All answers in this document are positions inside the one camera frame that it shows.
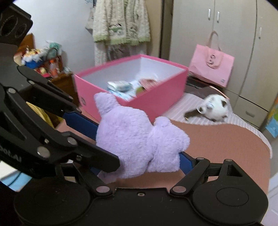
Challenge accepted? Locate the white tissue pack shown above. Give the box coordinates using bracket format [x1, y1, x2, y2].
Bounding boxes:
[108, 90, 135, 101]

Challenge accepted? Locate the striped bed sheet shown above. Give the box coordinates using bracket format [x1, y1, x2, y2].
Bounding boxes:
[163, 93, 273, 158]

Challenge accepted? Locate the blue bowl of toys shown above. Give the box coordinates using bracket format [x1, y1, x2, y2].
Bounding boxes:
[21, 49, 46, 69]

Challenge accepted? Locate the pink storage box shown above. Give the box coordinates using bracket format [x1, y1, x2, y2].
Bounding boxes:
[74, 55, 188, 122]

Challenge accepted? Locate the blue wet wipes pack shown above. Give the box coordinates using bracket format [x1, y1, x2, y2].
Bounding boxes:
[107, 80, 132, 92]

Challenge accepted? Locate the grey wooden wardrobe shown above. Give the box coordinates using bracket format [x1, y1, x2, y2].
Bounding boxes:
[170, 1, 277, 127]

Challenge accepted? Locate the purple plush toy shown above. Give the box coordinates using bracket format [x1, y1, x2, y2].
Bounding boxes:
[94, 92, 190, 184]

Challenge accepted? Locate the floral pink scrunchie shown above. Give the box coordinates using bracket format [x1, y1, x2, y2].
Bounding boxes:
[139, 79, 159, 90]

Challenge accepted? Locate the wooden nightstand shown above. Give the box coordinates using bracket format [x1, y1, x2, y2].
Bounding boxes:
[14, 33, 79, 105]

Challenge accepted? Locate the white brown plush cat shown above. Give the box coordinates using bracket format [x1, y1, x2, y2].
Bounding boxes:
[184, 94, 228, 122]

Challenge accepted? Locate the green makeup sponge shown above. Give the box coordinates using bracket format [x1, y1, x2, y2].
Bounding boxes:
[136, 86, 145, 96]

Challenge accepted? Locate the pink tote bag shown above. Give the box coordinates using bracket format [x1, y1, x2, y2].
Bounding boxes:
[189, 31, 235, 88]

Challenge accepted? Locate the cream knitted cardigan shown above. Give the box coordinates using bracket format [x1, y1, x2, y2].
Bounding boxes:
[92, 0, 151, 66]

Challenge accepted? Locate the colourful paper gift bag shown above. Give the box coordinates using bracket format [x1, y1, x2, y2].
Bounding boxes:
[265, 99, 278, 138]

